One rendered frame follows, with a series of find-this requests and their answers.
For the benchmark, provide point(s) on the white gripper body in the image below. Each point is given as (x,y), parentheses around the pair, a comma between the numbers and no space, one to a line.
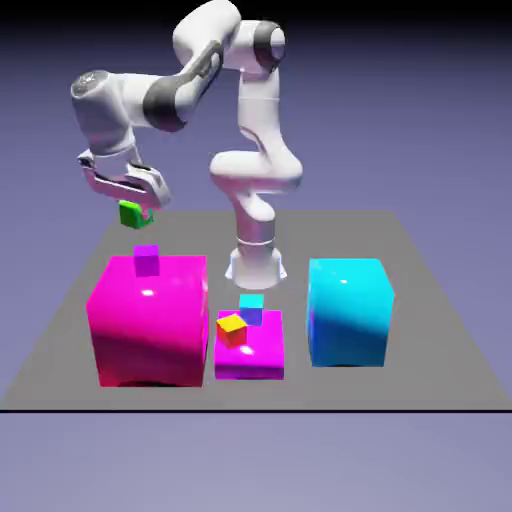
(132,186)

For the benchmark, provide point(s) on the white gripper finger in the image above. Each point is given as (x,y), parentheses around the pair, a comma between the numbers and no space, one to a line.
(148,214)

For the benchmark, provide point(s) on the small green cube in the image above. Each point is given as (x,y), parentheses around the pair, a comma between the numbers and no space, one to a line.
(130,214)

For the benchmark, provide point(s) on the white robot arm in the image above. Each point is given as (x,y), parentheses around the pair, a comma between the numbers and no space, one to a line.
(256,132)

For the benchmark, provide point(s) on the small purple cube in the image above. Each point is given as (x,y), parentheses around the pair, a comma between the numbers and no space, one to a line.
(146,260)

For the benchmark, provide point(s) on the small cyan cube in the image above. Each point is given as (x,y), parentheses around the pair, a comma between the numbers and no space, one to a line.
(252,308)

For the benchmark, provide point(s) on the small yellow cube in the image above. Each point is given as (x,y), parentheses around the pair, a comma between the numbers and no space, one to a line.
(231,329)

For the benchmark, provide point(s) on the large pink box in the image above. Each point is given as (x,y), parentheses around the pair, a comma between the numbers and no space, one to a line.
(148,324)

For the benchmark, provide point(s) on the large magenta box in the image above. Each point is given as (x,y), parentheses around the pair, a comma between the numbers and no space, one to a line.
(256,352)

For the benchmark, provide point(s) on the large cyan box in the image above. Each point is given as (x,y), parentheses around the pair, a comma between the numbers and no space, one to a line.
(347,312)

